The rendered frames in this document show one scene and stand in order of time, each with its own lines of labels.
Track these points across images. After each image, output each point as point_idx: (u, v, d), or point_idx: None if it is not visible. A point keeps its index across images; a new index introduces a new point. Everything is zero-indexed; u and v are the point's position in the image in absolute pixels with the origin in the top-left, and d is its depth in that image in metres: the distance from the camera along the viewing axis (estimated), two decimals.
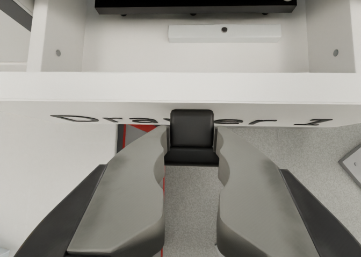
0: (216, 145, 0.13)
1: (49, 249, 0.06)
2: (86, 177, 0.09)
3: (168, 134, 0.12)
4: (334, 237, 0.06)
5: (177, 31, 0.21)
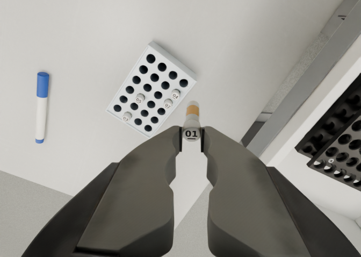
0: (203, 145, 0.13)
1: (60, 243, 0.06)
2: (99, 174, 0.09)
3: (181, 134, 0.12)
4: (321, 231, 0.07)
5: (327, 167, 0.30)
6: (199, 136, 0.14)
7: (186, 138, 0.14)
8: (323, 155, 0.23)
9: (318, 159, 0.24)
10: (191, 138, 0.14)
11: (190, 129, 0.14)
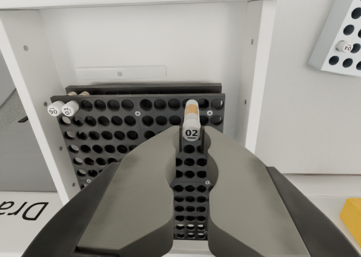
0: (203, 145, 0.13)
1: (59, 243, 0.06)
2: (99, 174, 0.09)
3: (181, 134, 0.12)
4: (321, 231, 0.07)
5: (157, 72, 0.26)
6: (67, 106, 0.21)
7: (71, 113, 0.21)
8: (221, 114, 0.22)
9: (221, 107, 0.22)
10: (70, 111, 0.21)
11: (63, 111, 0.21)
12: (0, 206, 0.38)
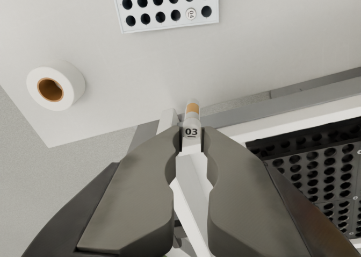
0: (203, 145, 0.13)
1: (60, 243, 0.06)
2: (99, 174, 0.09)
3: (181, 134, 0.12)
4: (321, 231, 0.07)
5: None
6: None
7: None
8: (271, 161, 0.24)
9: (264, 162, 0.24)
10: None
11: None
12: None
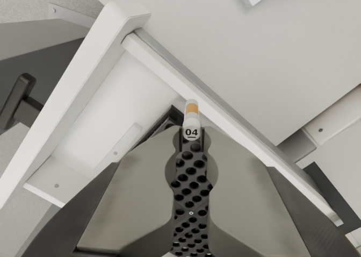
0: (203, 145, 0.13)
1: (59, 243, 0.06)
2: (99, 174, 0.09)
3: (181, 134, 0.12)
4: (321, 231, 0.07)
5: (132, 132, 0.30)
6: None
7: None
8: None
9: None
10: None
11: None
12: None
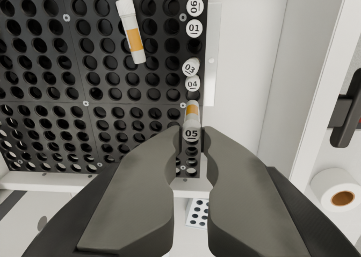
0: (203, 145, 0.13)
1: (59, 243, 0.06)
2: (99, 174, 0.09)
3: (181, 134, 0.12)
4: (321, 231, 0.07)
5: (209, 99, 0.25)
6: (200, 31, 0.16)
7: (189, 33, 0.16)
8: (181, 175, 0.24)
9: (187, 175, 0.24)
10: (194, 33, 0.16)
11: (194, 22, 0.16)
12: None
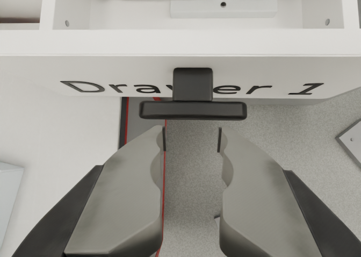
0: (219, 145, 0.13)
1: (45, 251, 0.06)
2: (82, 178, 0.09)
3: (165, 134, 0.12)
4: (338, 239, 0.06)
5: (178, 6, 0.22)
6: None
7: None
8: None
9: None
10: None
11: None
12: None
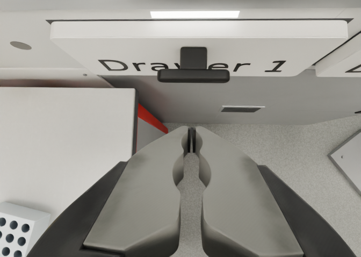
0: (195, 146, 0.13)
1: (67, 240, 0.06)
2: (107, 172, 0.09)
3: (190, 135, 0.12)
4: (312, 227, 0.07)
5: None
6: None
7: None
8: None
9: None
10: None
11: None
12: None
